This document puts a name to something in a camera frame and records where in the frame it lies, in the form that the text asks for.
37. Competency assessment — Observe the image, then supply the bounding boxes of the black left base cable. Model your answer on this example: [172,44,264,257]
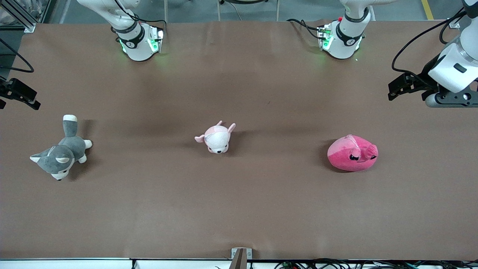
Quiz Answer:
[287,18,325,40]

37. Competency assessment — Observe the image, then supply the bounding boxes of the grey white husky plush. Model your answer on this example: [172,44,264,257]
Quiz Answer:
[30,114,93,181]

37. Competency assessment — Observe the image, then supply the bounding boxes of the white table edge rail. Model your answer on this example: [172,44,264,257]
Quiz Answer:
[0,258,232,269]

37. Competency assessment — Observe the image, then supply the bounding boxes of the brown table cover sheet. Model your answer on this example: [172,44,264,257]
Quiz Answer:
[0,21,478,260]

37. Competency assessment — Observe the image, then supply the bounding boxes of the grey metal table bracket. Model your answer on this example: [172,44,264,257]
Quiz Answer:
[231,247,253,269]

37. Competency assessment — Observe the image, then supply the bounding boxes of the black cable bundle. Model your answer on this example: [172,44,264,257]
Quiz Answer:
[274,258,478,269]

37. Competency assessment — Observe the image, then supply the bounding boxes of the aluminium frame profile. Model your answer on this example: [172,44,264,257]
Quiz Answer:
[0,0,37,33]

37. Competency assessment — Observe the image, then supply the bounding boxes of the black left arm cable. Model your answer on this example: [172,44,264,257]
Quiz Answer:
[391,7,467,75]

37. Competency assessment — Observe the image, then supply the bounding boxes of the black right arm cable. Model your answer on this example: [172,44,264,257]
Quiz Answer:
[0,37,35,73]

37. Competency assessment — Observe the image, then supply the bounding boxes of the hot pink round plush toy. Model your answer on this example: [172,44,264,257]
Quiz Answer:
[328,134,379,172]

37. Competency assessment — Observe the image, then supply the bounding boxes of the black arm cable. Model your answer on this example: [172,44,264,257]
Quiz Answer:
[0,37,35,73]
[391,7,467,75]

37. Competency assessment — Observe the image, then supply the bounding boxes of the pale pink white plush puppy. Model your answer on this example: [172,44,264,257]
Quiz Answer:
[194,120,236,154]

